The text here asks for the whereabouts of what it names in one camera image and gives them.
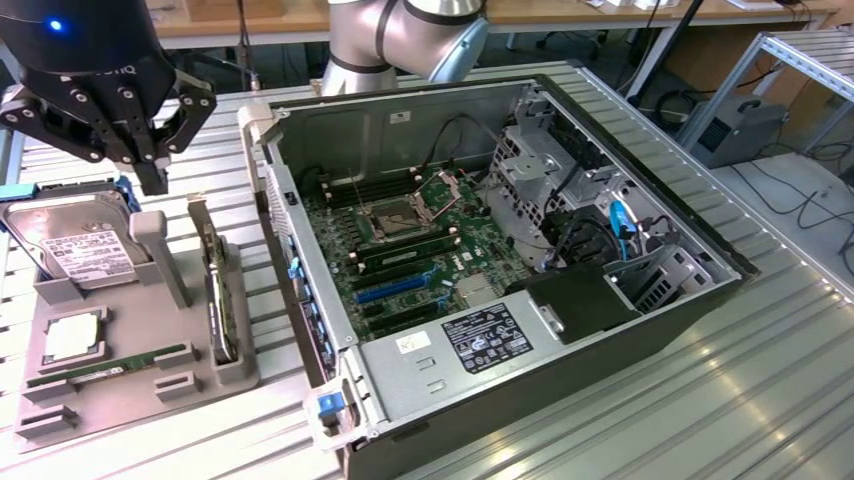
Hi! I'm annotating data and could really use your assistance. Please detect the metal socket cover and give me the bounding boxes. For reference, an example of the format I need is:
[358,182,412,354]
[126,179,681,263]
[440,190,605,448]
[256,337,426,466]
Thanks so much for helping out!
[410,168,463,215]

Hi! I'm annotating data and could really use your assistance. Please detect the thin locking lever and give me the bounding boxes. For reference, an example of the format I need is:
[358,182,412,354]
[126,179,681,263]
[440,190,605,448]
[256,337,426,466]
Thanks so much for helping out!
[346,166,370,215]

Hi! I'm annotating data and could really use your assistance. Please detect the long black expansion slot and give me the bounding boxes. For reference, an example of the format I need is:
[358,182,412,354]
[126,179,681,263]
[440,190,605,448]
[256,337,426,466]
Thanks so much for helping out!
[350,266,436,293]
[366,302,447,335]

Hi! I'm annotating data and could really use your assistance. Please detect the grey parts rack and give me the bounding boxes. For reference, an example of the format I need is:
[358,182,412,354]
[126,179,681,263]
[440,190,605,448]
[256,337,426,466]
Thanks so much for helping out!
[12,209,262,455]

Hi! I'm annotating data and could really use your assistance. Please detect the open black PC case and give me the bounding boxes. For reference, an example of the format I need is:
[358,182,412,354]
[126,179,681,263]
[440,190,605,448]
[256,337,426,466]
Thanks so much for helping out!
[238,73,762,480]

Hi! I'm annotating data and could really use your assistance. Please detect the green RAM stick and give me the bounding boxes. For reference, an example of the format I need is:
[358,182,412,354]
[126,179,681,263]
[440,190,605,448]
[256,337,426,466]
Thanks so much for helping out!
[25,344,188,387]

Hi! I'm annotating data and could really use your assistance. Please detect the blue SATA wire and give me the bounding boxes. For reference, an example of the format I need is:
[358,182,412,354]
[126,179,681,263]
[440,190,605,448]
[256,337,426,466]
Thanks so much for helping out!
[607,199,635,264]

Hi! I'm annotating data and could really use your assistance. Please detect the black air shroud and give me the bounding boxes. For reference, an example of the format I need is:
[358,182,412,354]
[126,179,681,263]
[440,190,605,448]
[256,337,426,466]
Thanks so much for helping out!
[506,262,646,346]

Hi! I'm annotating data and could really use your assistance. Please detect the silver power supply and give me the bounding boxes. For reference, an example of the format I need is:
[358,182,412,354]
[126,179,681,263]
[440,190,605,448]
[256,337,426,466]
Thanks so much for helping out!
[346,290,569,424]

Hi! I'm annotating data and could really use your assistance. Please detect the silver CPU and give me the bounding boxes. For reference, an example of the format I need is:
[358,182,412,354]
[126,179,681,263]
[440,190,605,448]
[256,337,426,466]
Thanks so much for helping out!
[40,314,105,364]

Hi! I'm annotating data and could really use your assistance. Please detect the CPU socket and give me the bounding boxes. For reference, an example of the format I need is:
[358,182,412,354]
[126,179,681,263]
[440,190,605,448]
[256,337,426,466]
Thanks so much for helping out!
[363,198,430,242]

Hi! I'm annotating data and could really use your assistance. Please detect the silver chipset heat sink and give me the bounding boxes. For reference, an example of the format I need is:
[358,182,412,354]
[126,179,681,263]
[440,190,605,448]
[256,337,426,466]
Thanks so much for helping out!
[455,277,496,307]

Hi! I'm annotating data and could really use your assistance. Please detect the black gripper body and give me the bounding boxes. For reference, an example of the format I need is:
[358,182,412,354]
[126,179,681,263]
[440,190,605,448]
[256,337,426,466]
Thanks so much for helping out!
[0,0,180,161]

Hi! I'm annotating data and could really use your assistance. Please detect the looped black wire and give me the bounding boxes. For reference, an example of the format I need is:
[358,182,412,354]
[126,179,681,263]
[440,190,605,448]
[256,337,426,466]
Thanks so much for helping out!
[426,113,500,169]

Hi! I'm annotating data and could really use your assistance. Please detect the grey box unit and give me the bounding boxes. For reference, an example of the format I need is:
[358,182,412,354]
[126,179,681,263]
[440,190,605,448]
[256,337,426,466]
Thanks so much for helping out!
[691,95,790,170]

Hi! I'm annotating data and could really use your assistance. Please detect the labelled RAM stick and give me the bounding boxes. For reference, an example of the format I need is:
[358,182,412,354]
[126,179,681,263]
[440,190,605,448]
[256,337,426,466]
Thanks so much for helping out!
[358,233,459,265]

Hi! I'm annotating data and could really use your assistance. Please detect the black camera cable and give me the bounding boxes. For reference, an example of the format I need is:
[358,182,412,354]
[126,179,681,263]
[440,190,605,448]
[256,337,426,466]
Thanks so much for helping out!
[371,0,400,66]

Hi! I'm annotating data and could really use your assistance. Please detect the hanging black cable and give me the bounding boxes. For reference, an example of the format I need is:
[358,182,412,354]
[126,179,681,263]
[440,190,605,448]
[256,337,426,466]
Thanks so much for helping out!
[235,0,260,92]

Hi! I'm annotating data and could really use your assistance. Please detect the blue expansion slot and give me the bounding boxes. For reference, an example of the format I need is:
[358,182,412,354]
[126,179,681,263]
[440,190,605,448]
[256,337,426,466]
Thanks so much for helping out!
[355,278,435,305]

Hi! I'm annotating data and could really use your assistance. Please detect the Nvidia Quadro graphics card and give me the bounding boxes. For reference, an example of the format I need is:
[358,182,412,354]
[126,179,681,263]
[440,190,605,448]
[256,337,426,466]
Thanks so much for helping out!
[186,193,240,362]

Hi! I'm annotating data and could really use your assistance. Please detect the green motherboard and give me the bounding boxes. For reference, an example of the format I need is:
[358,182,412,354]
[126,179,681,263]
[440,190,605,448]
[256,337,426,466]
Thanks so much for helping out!
[296,164,539,346]

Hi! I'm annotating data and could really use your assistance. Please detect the perforated silver disk bay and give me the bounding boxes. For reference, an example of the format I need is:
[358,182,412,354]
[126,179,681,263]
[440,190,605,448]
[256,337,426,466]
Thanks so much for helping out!
[603,239,713,314]

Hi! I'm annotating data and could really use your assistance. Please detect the wooden desk with white legs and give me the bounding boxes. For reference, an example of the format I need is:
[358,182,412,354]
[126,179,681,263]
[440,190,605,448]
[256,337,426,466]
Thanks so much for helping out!
[143,0,335,96]
[486,0,839,99]

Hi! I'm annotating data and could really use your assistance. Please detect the hard disk with blue carrier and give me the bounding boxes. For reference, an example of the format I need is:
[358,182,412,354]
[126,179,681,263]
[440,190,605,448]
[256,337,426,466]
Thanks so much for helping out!
[0,172,154,292]

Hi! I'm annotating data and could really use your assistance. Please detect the silver disk bay cage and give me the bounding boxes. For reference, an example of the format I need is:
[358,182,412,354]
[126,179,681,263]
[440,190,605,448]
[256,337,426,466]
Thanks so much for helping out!
[484,124,606,274]

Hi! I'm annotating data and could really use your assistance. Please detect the aluminium slat frame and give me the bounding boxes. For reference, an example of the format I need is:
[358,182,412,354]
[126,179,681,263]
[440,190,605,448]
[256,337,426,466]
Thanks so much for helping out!
[674,28,854,157]

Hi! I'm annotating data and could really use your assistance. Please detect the black RAM slot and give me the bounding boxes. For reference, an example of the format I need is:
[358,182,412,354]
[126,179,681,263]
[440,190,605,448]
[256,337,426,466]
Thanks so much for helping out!
[323,171,422,194]
[320,166,419,188]
[327,180,426,207]
[324,175,423,200]

